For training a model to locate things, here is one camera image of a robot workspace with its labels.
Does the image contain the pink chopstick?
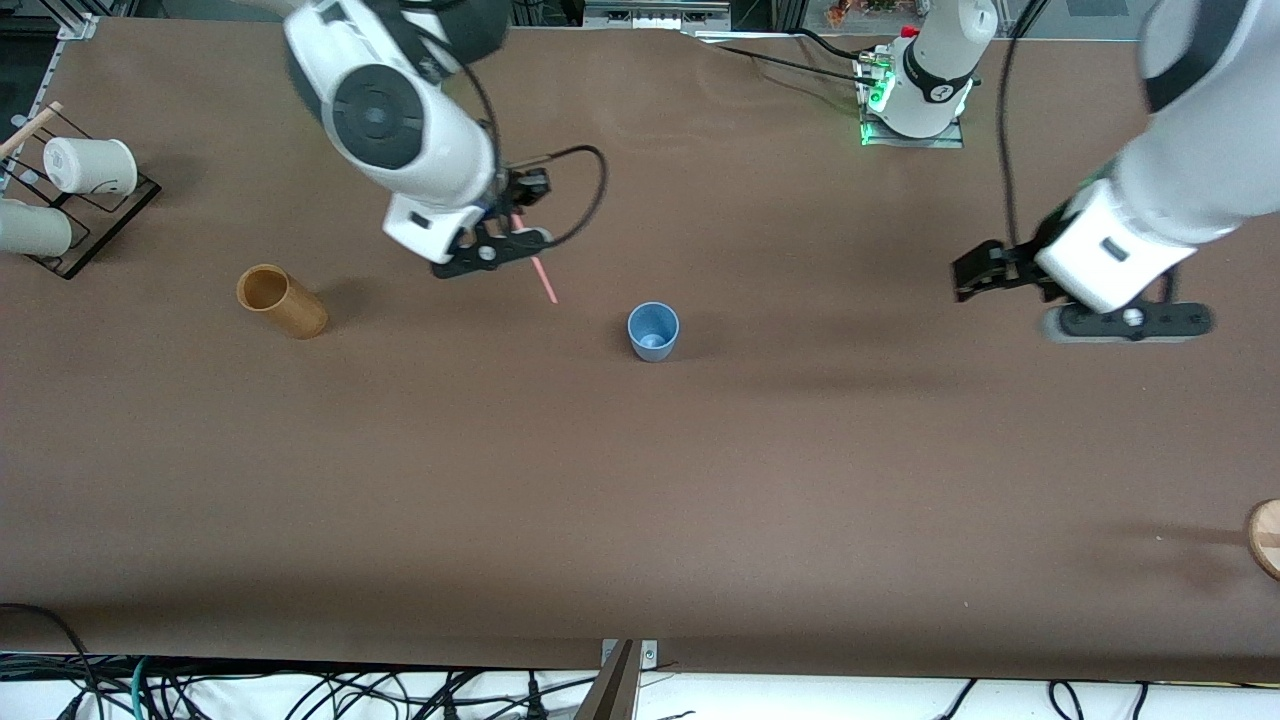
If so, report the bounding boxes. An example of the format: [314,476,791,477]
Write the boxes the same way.
[510,211,560,305]

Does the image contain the blue cup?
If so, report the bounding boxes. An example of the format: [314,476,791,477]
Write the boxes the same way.
[626,301,682,364]

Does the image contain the white paper cup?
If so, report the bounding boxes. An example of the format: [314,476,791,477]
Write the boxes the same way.
[0,197,75,258]
[42,136,139,197]

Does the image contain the grey metal box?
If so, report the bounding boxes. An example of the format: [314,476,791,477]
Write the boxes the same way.
[583,0,733,31]

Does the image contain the bamboo cylinder holder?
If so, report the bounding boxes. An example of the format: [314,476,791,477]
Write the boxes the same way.
[236,263,330,341]

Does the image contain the round wooden board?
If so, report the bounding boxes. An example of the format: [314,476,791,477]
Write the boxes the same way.
[1245,499,1280,582]

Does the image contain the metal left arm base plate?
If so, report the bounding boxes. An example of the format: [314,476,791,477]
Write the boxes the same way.
[856,50,967,150]

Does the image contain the black cable on table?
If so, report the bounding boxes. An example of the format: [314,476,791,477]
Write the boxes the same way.
[690,30,873,86]

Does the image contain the black wire cup rack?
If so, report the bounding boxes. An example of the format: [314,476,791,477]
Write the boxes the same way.
[0,105,163,282]

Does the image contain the aluminium frame profile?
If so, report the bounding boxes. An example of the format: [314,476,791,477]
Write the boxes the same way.
[52,0,103,41]

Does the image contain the wooden rack handle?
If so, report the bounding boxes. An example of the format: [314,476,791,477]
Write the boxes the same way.
[0,100,65,161]

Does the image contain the black looped floor cable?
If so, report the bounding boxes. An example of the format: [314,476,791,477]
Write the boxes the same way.
[0,602,96,720]

